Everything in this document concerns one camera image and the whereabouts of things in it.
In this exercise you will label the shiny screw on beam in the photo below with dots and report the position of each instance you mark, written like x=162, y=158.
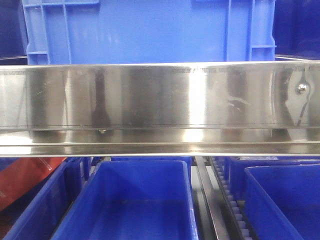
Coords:
x=301, y=88

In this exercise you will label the dark blue crate upper left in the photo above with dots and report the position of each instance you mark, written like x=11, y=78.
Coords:
x=13, y=33

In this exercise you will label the blue right front bin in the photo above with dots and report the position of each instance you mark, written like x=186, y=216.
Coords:
x=283, y=202

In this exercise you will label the dark blue crate upper right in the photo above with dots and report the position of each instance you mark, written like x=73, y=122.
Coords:
x=296, y=28

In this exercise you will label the large light blue crate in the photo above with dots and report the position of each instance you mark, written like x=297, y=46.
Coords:
x=148, y=31

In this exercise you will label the blue centre bin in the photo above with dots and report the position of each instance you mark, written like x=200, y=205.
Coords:
x=133, y=200

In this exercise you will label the dark blue crate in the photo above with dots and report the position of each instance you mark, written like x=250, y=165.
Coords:
x=296, y=28
x=13, y=33

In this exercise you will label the stainless steel shelf beam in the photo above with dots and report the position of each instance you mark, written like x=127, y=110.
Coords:
x=202, y=109

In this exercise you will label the blue left bin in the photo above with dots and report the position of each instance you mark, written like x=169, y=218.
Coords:
x=36, y=214

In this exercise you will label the roller track rail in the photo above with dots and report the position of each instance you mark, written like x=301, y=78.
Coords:
x=225, y=216

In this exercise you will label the red bag in bin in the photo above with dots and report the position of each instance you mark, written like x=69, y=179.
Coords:
x=24, y=174

